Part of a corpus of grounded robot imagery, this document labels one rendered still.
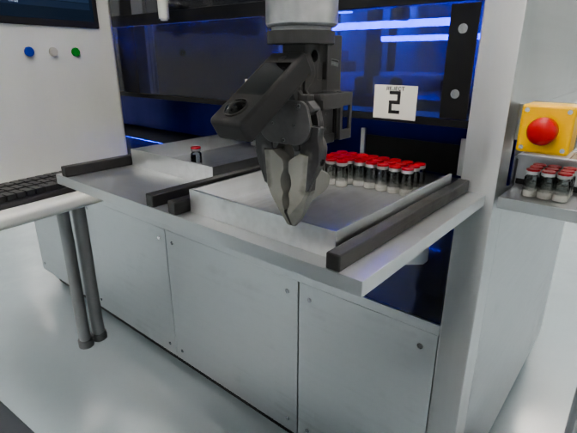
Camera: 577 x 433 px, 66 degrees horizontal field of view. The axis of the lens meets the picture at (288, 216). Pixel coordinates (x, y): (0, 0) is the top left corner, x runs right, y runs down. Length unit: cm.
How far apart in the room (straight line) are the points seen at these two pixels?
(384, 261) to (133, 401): 131
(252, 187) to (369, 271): 33
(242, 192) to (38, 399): 129
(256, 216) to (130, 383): 128
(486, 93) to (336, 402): 81
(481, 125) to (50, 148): 102
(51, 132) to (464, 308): 107
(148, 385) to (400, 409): 96
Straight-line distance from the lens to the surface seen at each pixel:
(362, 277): 47
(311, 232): 52
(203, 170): 82
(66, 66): 133
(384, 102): 86
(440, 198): 70
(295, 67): 46
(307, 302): 111
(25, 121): 128
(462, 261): 87
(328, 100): 48
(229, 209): 61
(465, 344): 94
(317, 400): 126
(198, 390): 169
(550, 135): 74
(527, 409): 178
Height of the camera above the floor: 110
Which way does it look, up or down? 20 degrees down
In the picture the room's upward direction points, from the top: straight up
